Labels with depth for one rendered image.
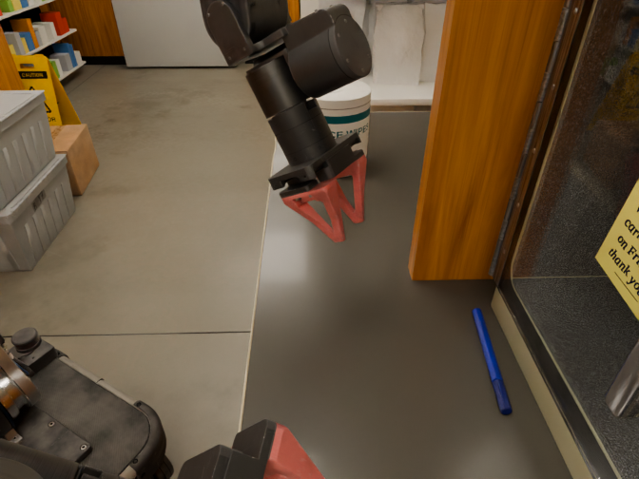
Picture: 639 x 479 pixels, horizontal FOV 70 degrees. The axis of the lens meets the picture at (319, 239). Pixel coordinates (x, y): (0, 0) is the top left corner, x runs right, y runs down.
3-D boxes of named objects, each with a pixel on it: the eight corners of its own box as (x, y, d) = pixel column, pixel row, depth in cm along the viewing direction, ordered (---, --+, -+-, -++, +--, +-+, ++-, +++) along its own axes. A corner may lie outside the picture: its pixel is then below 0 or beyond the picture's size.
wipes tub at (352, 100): (362, 148, 96) (367, 75, 87) (370, 178, 85) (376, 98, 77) (300, 149, 96) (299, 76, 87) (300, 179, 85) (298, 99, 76)
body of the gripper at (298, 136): (364, 144, 52) (338, 83, 50) (316, 182, 46) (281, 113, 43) (323, 158, 57) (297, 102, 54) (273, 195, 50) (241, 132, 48)
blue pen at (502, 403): (473, 307, 56) (501, 408, 45) (481, 307, 56) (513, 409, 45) (471, 314, 57) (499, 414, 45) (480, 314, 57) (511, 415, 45)
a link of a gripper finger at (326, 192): (383, 216, 53) (351, 142, 50) (353, 248, 48) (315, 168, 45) (339, 224, 58) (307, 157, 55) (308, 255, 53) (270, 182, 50)
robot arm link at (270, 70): (262, 59, 51) (230, 71, 47) (308, 31, 46) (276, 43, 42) (290, 116, 53) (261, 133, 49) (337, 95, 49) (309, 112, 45)
